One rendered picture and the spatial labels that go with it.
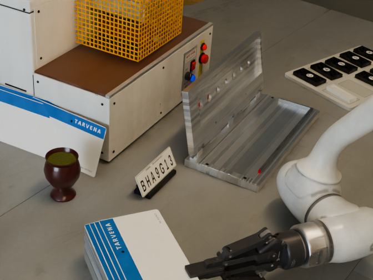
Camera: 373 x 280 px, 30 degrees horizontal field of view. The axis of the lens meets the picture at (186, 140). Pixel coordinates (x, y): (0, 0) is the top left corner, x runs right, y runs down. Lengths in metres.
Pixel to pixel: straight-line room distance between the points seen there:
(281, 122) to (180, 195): 0.44
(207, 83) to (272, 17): 0.97
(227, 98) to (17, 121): 0.56
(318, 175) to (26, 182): 0.69
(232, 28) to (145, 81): 0.83
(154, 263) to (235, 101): 0.70
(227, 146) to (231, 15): 0.94
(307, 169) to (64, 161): 0.54
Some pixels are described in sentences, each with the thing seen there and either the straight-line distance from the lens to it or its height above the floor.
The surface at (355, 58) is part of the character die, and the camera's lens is 2.42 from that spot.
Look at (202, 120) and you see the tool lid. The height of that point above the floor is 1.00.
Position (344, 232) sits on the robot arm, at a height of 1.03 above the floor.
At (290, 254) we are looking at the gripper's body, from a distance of 1.39.
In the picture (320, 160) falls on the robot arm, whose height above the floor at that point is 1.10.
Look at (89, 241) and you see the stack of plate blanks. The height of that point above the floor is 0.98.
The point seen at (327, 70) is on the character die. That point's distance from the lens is 2.31.
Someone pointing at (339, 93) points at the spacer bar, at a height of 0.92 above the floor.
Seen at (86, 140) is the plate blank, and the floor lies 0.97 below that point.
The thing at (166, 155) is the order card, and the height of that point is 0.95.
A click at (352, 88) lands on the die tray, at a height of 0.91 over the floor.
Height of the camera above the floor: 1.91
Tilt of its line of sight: 33 degrees down
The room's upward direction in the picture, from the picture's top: 5 degrees clockwise
